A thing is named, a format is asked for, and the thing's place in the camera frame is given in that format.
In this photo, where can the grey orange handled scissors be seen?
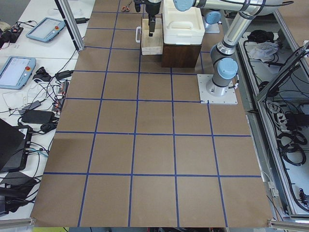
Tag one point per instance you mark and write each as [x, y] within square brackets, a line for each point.
[126, 8]

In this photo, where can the light wooden drawer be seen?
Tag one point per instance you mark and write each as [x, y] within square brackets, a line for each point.
[150, 45]

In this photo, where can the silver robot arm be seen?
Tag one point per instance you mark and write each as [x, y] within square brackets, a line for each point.
[212, 18]
[225, 68]

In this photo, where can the white foam tray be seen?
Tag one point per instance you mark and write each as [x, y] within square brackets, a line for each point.
[182, 28]

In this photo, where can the dark brown wooden cabinet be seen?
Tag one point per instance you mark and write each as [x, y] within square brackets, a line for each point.
[180, 56]

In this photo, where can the upper blue teach pendant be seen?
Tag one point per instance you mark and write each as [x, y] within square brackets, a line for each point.
[46, 30]

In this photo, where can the blue teach pendant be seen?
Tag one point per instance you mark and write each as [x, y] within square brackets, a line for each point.
[46, 30]
[16, 72]

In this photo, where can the white crumpled cloth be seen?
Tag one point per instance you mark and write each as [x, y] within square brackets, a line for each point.
[263, 51]

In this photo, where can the lower blue teach pendant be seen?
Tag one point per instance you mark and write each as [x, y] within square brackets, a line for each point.
[16, 72]

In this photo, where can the black power brick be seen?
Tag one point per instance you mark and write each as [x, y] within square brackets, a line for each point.
[37, 117]

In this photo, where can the black laptop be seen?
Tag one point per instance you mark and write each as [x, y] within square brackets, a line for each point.
[14, 142]

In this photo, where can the aluminium frame post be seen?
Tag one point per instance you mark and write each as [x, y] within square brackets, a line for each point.
[67, 15]

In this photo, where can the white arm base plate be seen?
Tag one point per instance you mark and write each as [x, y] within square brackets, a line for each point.
[209, 93]

